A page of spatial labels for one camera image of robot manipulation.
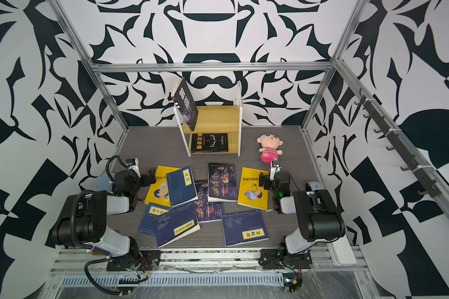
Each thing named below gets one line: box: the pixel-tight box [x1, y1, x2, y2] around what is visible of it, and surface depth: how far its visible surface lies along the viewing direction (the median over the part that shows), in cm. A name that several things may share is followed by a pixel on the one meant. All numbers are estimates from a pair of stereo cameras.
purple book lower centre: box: [193, 183, 224, 224], surface depth 89 cm
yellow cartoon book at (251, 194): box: [237, 166, 269, 210], surface depth 93 cm
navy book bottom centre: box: [152, 203, 201, 248], surface depth 83 cm
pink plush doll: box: [256, 133, 284, 164], surface depth 107 cm
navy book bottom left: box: [137, 202, 176, 237], surface depth 86 cm
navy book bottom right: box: [221, 209, 270, 248], surface depth 83 cm
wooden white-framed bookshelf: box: [173, 80, 243, 157], surface depth 106 cm
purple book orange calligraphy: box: [207, 162, 238, 203], surface depth 95 cm
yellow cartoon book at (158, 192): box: [144, 165, 182, 207], surface depth 93 cm
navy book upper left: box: [165, 165, 199, 208], surface depth 93 cm
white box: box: [326, 234, 357, 267], surface depth 74 cm
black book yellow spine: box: [190, 132, 229, 154], surface depth 108 cm
